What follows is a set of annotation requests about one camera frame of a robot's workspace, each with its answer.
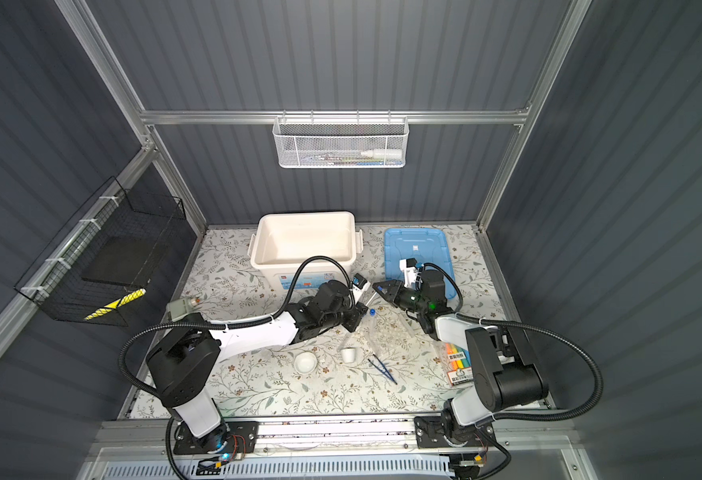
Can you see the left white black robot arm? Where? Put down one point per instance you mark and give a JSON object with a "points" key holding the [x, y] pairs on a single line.
{"points": [[181, 363]]}

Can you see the small white ceramic crucible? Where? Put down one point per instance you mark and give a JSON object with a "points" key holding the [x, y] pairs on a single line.
{"points": [[348, 355]]}

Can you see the white bottle in basket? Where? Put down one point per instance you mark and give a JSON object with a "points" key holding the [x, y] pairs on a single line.
{"points": [[394, 155]]}

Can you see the black wire wall basket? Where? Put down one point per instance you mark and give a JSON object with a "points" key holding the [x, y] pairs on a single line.
{"points": [[104, 266]]}

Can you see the blue plastic tweezers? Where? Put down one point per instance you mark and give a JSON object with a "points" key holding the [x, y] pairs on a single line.
{"points": [[379, 365]]}

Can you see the white wire mesh basket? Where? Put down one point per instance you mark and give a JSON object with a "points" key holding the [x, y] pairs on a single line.
{"points": [[337, 145]]}

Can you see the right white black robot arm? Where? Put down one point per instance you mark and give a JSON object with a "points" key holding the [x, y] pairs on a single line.
{"points": [[503, 363]]}

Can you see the floral patterned table mat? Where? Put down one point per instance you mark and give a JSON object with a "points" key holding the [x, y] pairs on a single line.
{"points": [[265, 382]]}

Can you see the grey green box device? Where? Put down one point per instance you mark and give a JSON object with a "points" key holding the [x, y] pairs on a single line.
{"points": [[178, 309]]}

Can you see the pack of coloured markers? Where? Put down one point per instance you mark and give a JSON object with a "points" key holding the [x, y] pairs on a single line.
{"points": [[457, 364]]}

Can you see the white plastic storage bin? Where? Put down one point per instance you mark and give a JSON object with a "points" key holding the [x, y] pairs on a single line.
{"points": [[283, 241]]}

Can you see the blue plastic bin lid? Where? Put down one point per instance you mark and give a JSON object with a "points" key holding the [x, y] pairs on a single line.
{"points": [[426, 245]]}

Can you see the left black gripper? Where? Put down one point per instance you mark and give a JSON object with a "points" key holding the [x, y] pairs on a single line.
{"points": [[357, 314]]}

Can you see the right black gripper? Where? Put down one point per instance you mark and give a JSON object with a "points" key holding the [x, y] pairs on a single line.
{"points": [[395, 295]]}

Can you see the clear plastic well plate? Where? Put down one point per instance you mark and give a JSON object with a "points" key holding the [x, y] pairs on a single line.
{"points": [[395, 335]]}

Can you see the white ceramic mortar bowl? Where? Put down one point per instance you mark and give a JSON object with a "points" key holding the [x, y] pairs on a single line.
{"points": [[305, 362]]}

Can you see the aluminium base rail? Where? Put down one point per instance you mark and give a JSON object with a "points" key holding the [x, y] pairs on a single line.
{"points": [[353, 434]]}

